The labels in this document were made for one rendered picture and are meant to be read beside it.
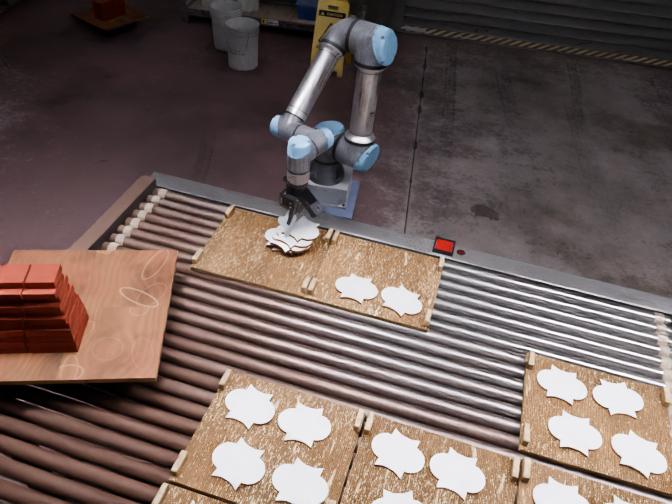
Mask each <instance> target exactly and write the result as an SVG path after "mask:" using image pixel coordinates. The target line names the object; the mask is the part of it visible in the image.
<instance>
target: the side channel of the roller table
mask: <svg viewBox="0 0 672 504"><path fill-rule="evenodd" d="M155 188H157V185H156V179H155V178H151V177H147V176H143V175H142V176H141V177H140V178H139V179H138V180H137V181H136V182H135V183H134V184H133V185H132V186H131V187H130V188H129V189H128V190H127V191H126V192H125V193H124V194H123V195H122V196H121V197H120V198H119V199H118V200H117V201H116V202H115V203H114V204H113V205H112V206H111V207H110V208H109V209H108V210H107V211H106V212H105V213H104V214H103V215H102V216H101V217H100V218H99V219H98V220H97V221H96V222H95V223H94V224H93V225H92V226H91V227H90V228H89V229H88V230H87V231H86V232H85V233H84V235H83V236H82V237H81V238H80V239H79V240H78V241H77V242H76V243H75V244H74V245H73V246H72V247H71V248H70V249H69V250H101V247H102V244H103V243H104V242H109V238H110V236H111V235H112V234H113V233H116V234H117V229H118V227H119V226H120V225H124V226H125V220H126V219H127V218H128V217H131V218H132V213H133V211H134V210H135V209H137V210H139V205H140V204H141V203H142V202H145V203H146V198H147V196H148V195H152V192H153V190H154V189H155Z"/></svg>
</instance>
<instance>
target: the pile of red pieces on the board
mask: <svg viewBox="0 0 672 504"><path fill-rule="evenodd" d="M61 272H62V266H61V264H32V266H31V264H1V266H0V354H6V353H29V351H30V353H64V352H78V351H79V348H80V345H81V341H82V338H83V335H84V332H85V328H86V325H87V322H88V319H89V317H88V313H87V311H86V308H84V307H85V306H84V303H83V302H82V301H81V298H80V297H79V294H78V293H75V291H74V286H73V284H69V283H68V276H67V274H63V273H61Z"/></svg>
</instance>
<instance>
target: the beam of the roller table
mask: <svg viewBox="0 0 672 504"><path fill-rule="evenodd" d="M150 177H151V178H155V179H156V185H157V188H159V189H161V188H162V189H166V190H169V191H171V192H175V193H179V194H183V195H187V196H191V197H195V198H199V199H203V200H207V201H211V202H215V203H219V204H223V205H227V206H230V205H231V204H232V205H235V208H238V209H242V210H246V211H250V212H254V213H258V214H262V215H266V216H270V217H274V218H279V217H284V216H285V215H286V213H287V212H288V211H290V210H286V209H284V208H283V207H281V206H280V205H279V202H276V201H272V200H268V199H264V198H260V197H256V196H252V195H248V194H244V193H240V192H236V191H232V190H227V189H223V188H219V187H215V186H211V185H207V184H203V183H199V182H195V181H191V180H187V179H183V178H179V177H175V176H171V175H166V174H162V173H158V172H154V173H153V174H152V175H151V176H150ZM303 216H305V217H306V219H307V220H309V221H311V222H313V223H316V224H320V226H319V227H318V229H322V230H326V231H328V230H329V228H331V229H334V231H333V232H334V233H335V231H336V230H337V231H340V234H342V235H346V236H350V237H354V238H358V239H362V240H366V241H370V242H374V243H378V244H382V245H386V246H390V247H394V248H398V249H402V250H406V251H410V252H414V253H418V254H422V255H426V256H430V257H434V258H438V259H440V257H441V256H443V257H445V259H444V260H446V261H450V262H454V263H458V264H462V265H466V266H470V267H474V268H478V269H482V270H486V271H490V272H494V273H498V274H502V275H506V276H510V277H514V278H518V279H521V280H525V281H529V282H533V283H537V284H541V285H545V286H549V287H553V288H557V289H561V290H565V291H569V292H573V293H577V294H581V295H585V296H589V297H593V298H597V299H601V300H605V301H609V302H613V303H617V304H621V305H625V306H629V307H633V308H637V309H641V310H645V311H649V312H657V313H661V314H664V315H665V316H669V317H671V315H672V299H671V298H667V297H663V296H659V295H654V294H650V293H646V292H642V291H638V290H634V289H630V288H626V287H622V286H618V285H614V284H610V283H606V282H602V281H598V280H593V279H589V278H585V277H581V276H577V275H573V274H569V273H565V272H561V271H557V270H553V269H549V268H545V267H541V266H537V265H532V264H528V263H524V262H520V261H516V260H512V259H508V258H504V257H500V256H496V255H492V254H488V253H484V252H480V251H476V250H471V249H467V248H463V247H459V246H455V248H454V252H453V256H452V257H450V256H446V255H442V254H438V253H434V252H432V249H433V246H434V242H435V240H431V239H427V238H423V237H419V236H415V235H410V234H406V233H402V232H398V231H394V230H390V229H386V228H382V227H378V226H374V225H370V224H366V223H362V222H358V221H354V220H349V219H345V218H341V217H337V216H333V215H329V214H325V213H322V214H320V215H319V216H318V217H316V218H312V217H311V216H310V213H308V211H307V210H304V211H302V212H301V213H300V214H299V213H296V217H297V219H296V221H298V220H299V219H300V218H301V217H303ZM296 221H295V222H296ZM457 250H463V251H465V255H459V254H457Z"/></svg>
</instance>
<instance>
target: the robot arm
mask: <svg viewBox="0 0 672 504"><path fill-rule="evenodd" d="M319 48H320V49H319V51H318V53H317V54H316V56H315V58H314V60H313V62H312V63H311V65H310V67H309V69H308V71H307V73H306V74H305V76H304V78H303V80H302V82H301V83H300V85H299V87H298V89H297V91H296V92H295V94H294V96H293V98H292V100H291V102H290V103H289V105H288V107H287V109H286V111H285V113H284V114H283V115H276V116H275V117H274V118H273V119H272V121H271V123H270V132H271V134H272V135H274V136H276V137H278V138H279V139H281V140H284V141H286V142H288V147H287V176H284V177H283V181H285V182H286V189H284V190H283V191H282V192H281V193H280V195H279V205H280V206H281V207H283V208H284V209H286V210H290V211H288V212H287V213H286V215H285V216H284V217H279V218H278V222H279V224H280V225H281V226H282V227H283V228H284V229H285V231H284V237H285V238H286V237H287V236H288V235H290V233H291V230H292V228H293V224H294V223H295V221H296V219H297V217H296V213H299V214H300V213H301V212H302V211H304V210H307V211H308V213H310V216H311V217H312V218H316V217H318V216H319V215H320V214H322V213H323V212H324V208H323V206H322V205H321V204H320V203H319V201H318V200H317V199H316V198H315V196H314V195H313V194H312V193H311V191H310V190H309V189H308V188H307V186H308V183H309V180H310V181H312V182H313V183H315V184H318V185H322V186H333V185H337V184H339V183H340V182H342V181H343V179H344V173H345V172H344V168H343V164H345V165H347V166H349V167H351V168H353V169H354V170H358V171H361V172H365V171H367V170H369V169H370V168H371V167H372V165H373V164H374V163H375V161H376V159H377V157H378V154H379V150H380V148H379V146H378V145H377V144H375V135H374V133H373V132H372V130H373V124H374V118H375V112H376V105H377V99H378V93H379V87H380V80H381V74H382V71H384V70H385V69H386V68H387V65H390V64H391V63H392V62H393V60H394V56H395V55H396V52H397V37H396V34H395V33H394V31H393V30H391V29H389V28H387V27H385V26H383V25H378V24H375V23H372V22H369V21H366V20H363V19H360V18H357V17H348V18H345V19H342V20H340V21H339V22H337V23H336V24H334V25H333V26H332V27H331V28H330V29H329V30H328V31H327V32H326V33H325V35H324V36H323V37H322V39H321V41H320V43H319ZM348 52H349V53H351V54H354V55H355V57H354V64H355V66H356V67H357V76H356V83H355V91H354V98H353V106H352V113H351V120H350V128H349V129H348V130H347V131H346V132H345V131H344V129H345V128H344V126H343V124H342V123H340V122H337V121H325V122H321V123H319V124H318V125H316V126H315V128H314V129H312V128H310V127H307V126H305V125H303V124H304V122H305V120H306V119H307V117H308V115H309V113H310V111H311V109H312V108H313V106H314V104H315V102H316V100H317V99H318V97H319V95H320V93H321V91H322V89H323V88H324V86H325V84H326V82H327V80H328V78H329V77H330V75H331V73H332V71H333V69H334V68H335V66H336V64H337V62H338V60H341V59H343V57H344V56H345V54H346V53H348ZM285 191H286V192H285ZM283 192H284V193H283ZM281 198H282V203H281Z"/></svg>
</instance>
